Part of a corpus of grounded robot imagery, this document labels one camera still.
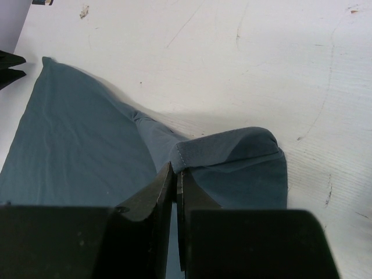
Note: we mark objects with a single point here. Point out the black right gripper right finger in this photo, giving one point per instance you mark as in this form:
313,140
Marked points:
189,197

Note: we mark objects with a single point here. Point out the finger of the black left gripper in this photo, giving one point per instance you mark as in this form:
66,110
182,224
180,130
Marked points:
8,60
8,76

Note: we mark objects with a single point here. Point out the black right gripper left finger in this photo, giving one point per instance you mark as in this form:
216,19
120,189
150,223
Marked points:
148,214

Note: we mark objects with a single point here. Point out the blue t shirt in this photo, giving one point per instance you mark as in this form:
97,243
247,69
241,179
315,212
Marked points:
78,152

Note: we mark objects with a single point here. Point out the black label sticker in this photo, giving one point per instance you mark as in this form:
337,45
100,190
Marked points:
42,2

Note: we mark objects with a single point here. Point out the small white debris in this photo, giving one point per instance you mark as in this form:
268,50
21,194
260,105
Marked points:
84,12

